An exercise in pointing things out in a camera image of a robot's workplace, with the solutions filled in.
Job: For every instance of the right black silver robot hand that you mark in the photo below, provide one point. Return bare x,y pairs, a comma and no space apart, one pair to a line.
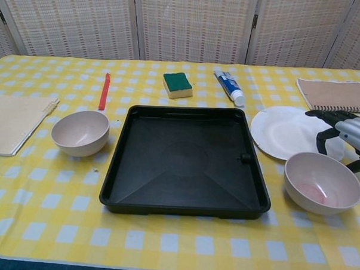
358,131

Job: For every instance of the beige bowl with pink stain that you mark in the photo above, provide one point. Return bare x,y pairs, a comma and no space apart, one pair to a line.
321,183

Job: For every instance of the white paper plate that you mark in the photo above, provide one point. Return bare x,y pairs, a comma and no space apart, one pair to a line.
284,132

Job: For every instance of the black square plastic tray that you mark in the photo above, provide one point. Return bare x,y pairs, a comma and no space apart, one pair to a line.
184,165

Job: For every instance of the brown spiral notebook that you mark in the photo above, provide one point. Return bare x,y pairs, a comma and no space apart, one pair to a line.
337,94

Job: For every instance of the blue white toothpaste tube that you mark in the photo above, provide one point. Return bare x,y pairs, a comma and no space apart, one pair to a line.
230,86

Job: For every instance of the green yellow sponge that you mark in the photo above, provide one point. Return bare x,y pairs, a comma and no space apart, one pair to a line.
177,84

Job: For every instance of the woven folding screen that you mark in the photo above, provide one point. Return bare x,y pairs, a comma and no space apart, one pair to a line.
184,24

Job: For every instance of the red pen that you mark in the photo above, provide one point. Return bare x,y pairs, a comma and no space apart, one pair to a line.
104,93

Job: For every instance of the yellow white checked tablecloth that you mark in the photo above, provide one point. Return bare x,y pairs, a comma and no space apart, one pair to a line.
60,213

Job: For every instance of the beige file folder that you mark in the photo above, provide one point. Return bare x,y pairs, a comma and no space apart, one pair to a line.
13,121

